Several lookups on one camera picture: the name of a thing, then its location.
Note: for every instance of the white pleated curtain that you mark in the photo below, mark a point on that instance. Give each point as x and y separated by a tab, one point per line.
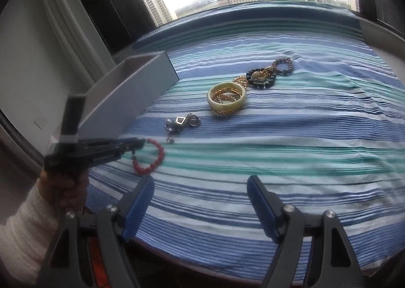
72	32

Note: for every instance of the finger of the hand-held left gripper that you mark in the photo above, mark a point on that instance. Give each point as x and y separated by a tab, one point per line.
120	142
129	150

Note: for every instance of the silver hoop earring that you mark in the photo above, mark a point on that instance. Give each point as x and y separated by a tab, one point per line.
193	120

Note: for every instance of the person's left forearm white sleeve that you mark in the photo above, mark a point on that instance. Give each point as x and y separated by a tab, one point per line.
22	234

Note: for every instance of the white wall socket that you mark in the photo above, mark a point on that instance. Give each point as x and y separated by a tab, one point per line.
41	122

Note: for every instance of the person's left hand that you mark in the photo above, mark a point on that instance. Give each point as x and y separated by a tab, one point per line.
74	194

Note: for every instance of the white cardboard box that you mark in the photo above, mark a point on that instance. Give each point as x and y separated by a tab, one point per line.
126	95

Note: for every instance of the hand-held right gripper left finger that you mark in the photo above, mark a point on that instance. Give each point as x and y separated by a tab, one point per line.
139	209

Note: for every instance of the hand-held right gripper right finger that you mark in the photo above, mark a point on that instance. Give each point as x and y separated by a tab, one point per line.
262	209

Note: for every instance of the pale green jade bangle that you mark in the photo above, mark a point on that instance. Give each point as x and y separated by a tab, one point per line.
221	106

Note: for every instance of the blue green striped bed sheet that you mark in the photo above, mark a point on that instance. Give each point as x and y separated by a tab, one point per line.
284	149

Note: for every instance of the silver drop earring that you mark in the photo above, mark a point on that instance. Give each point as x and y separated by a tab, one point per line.
172	124

